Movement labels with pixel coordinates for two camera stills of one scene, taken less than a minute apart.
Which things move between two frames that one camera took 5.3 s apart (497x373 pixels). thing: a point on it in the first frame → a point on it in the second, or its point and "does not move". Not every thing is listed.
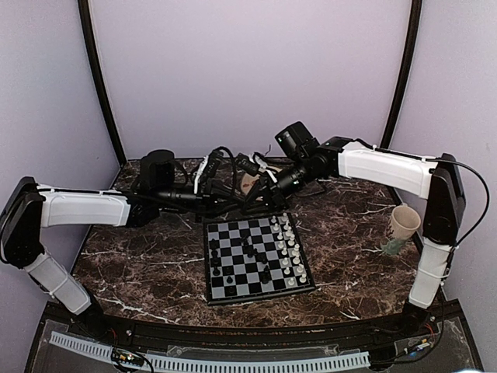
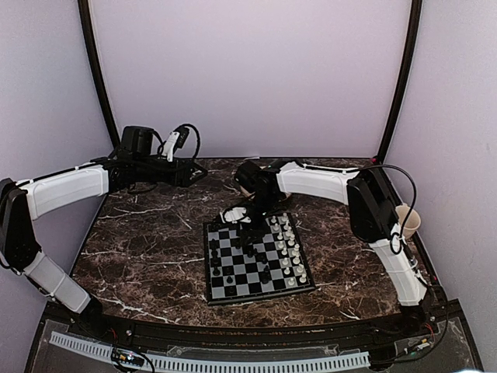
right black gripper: [273, 197] → [257, 231]
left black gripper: [210, 204] → [182, 178]
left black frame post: [85, 12] does not move
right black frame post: [416, 9] does not move
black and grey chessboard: [254, 259] does not move
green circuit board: [125, 357] does not move
